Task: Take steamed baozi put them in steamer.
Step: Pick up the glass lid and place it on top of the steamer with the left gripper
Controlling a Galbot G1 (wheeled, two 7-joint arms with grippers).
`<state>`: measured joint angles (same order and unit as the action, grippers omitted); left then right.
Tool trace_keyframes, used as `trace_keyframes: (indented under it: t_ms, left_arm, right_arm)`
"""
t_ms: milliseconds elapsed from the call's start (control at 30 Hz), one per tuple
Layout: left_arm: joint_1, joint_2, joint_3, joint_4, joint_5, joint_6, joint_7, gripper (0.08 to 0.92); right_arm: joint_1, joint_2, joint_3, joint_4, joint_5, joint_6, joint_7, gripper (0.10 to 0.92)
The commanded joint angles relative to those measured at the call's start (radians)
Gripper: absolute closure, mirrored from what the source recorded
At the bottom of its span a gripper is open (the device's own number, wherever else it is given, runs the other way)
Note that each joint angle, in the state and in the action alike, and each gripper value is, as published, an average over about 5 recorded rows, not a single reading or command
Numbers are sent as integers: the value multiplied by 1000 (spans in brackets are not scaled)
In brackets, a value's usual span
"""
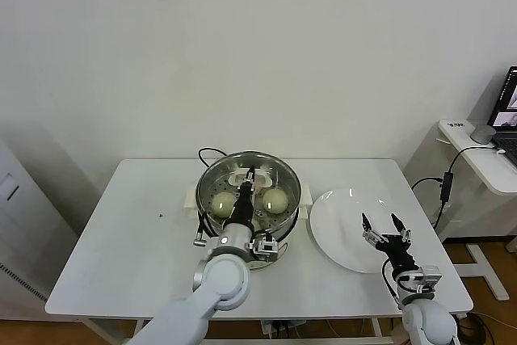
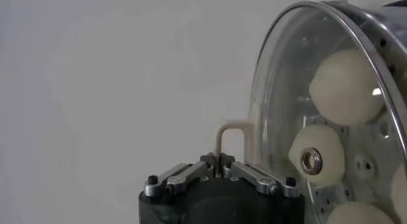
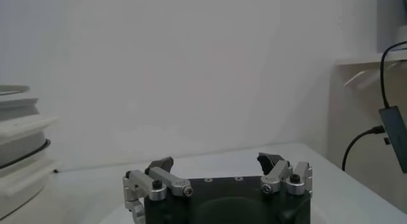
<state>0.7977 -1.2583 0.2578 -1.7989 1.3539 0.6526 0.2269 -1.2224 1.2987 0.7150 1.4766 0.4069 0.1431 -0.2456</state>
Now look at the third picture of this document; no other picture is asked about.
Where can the white round plate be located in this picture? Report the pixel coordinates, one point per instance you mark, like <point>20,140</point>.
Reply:
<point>319,214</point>

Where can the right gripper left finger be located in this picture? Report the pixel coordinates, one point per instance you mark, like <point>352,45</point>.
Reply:
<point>140,184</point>

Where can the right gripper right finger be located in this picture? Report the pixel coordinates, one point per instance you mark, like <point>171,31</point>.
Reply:
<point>278,174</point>

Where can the white electric cooker base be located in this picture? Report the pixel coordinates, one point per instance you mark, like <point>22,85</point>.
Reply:
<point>19,187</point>

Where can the black hub adapter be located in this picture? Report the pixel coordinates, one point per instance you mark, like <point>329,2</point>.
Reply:
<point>395,133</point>

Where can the white side desk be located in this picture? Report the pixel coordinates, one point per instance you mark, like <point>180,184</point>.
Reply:
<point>365,58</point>

